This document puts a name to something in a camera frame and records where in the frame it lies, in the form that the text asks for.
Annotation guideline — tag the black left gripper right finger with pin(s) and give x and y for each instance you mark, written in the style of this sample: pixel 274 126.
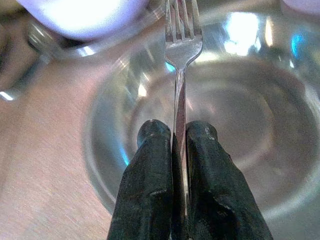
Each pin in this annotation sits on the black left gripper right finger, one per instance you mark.
pixel 217 195

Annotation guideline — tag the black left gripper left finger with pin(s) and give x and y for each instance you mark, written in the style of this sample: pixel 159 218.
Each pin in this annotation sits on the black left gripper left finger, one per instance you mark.
pixel 147 187

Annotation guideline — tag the steel fork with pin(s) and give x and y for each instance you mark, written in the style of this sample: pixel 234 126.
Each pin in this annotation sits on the steel fork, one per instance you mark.
pixel 183 50

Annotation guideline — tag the large purple plastic bowl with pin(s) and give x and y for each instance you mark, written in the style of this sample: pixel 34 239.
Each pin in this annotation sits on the large purple plastic bowl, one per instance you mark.
pixel 302 4

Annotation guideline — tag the round steel plate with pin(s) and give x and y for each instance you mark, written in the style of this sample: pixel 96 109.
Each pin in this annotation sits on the round steel plate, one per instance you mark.
pixel 75 51
pixel 250 125

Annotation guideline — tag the small purple plastic bowl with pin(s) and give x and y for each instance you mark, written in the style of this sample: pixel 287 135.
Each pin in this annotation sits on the small purple plastic bowl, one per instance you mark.
pixel 82 17

